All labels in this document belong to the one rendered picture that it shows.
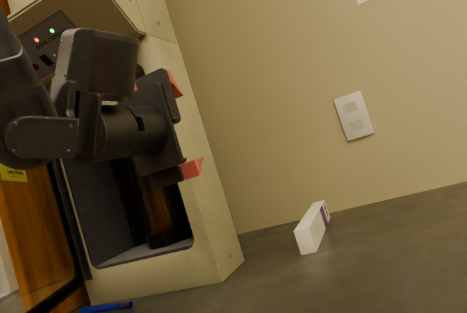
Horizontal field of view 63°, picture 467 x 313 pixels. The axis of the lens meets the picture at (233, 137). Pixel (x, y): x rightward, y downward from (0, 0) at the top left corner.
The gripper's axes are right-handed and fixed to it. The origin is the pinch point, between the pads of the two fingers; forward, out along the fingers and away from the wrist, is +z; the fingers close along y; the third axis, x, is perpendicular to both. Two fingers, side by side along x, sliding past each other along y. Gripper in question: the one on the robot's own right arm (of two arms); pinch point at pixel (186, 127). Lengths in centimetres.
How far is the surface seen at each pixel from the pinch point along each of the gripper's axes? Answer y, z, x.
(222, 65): 22, 55, 13
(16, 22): 29.1, 1.3, 27.9
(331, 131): -6, 55, -11
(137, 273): -21.4, 12.1, 26.6
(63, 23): 26.1, 4.1, 20.0
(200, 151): -2.6, 18.5, 9.0
